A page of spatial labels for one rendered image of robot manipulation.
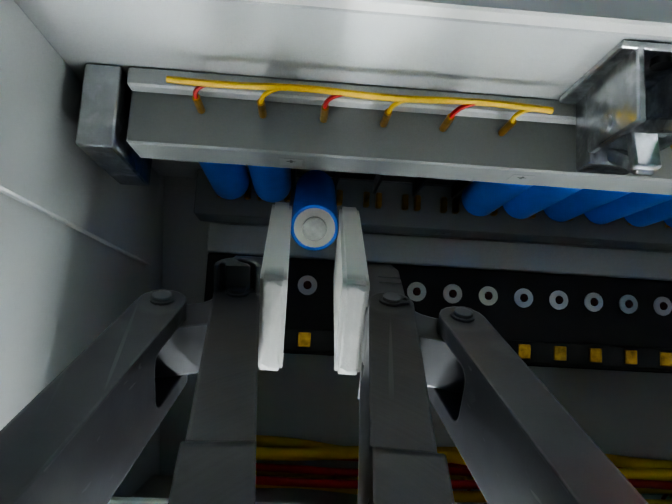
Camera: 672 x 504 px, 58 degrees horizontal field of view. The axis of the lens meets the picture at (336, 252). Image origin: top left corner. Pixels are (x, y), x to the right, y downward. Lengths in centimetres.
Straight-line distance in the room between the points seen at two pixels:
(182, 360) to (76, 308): 10
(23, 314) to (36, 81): 7
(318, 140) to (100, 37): 7
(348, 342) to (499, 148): 9
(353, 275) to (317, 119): 6
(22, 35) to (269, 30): 7
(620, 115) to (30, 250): 18
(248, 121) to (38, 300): 9
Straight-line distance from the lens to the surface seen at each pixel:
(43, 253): 22
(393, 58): 19
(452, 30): 18
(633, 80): 19
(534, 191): 28
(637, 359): 39
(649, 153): 20
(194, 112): 21
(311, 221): 22
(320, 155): 21
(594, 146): 20
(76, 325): 25
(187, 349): 16
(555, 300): 37
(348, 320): 17
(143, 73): 21
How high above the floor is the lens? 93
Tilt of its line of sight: 12 degrees up
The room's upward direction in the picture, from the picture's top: 176 degrees counter-clockwise
